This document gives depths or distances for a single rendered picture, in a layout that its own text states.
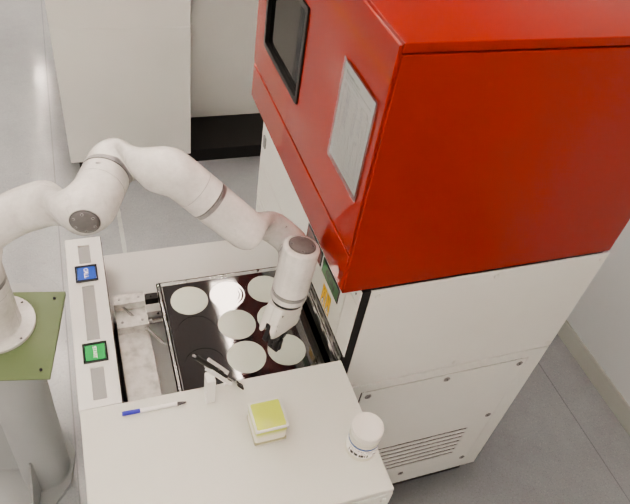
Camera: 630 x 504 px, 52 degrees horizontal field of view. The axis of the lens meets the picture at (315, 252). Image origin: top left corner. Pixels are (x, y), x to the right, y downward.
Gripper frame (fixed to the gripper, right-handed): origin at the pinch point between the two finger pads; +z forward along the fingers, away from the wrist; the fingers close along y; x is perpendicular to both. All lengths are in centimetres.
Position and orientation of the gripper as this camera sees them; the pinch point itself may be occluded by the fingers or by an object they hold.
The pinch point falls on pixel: (275, 342)
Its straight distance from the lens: 161.0
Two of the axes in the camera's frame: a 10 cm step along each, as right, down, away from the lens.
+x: 7.5, 5.4, -4.0
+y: -6.3, 3.6, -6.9
